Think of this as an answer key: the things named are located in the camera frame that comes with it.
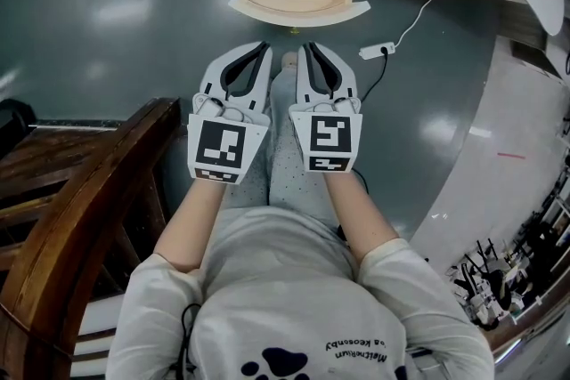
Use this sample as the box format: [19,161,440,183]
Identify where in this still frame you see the thin black cable on sweatshirt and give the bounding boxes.
[177,301,204,380]

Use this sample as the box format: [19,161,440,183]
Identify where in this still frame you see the black bag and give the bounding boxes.
[0,97,37,159]

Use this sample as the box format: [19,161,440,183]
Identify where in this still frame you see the person's right forearm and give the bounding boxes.
[321,170,401,269]

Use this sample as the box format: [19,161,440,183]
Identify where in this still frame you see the cluster of black office chairs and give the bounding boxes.
[447,173,570,333]

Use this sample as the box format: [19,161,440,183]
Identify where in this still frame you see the dark wooden chair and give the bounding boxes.
[0,96,189,380]

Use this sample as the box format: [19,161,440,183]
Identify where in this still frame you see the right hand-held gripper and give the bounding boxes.
[288,41,364,174]

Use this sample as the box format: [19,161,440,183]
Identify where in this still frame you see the black power cable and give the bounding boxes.
[359,51,389,102]

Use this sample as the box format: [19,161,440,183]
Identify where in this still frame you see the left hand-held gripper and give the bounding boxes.
[186,40,274,186]

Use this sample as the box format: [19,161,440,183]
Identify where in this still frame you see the person's grey speckled trousers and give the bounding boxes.
[221,69,345,232]

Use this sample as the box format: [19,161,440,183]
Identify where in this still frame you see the person's left forearm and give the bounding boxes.
[153,178,226,278]

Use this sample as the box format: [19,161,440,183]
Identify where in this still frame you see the white power strip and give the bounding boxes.
[359,41,397,61]

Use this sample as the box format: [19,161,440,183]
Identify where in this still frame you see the person's light grey sweatshirt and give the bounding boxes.
[104,206,496,380]

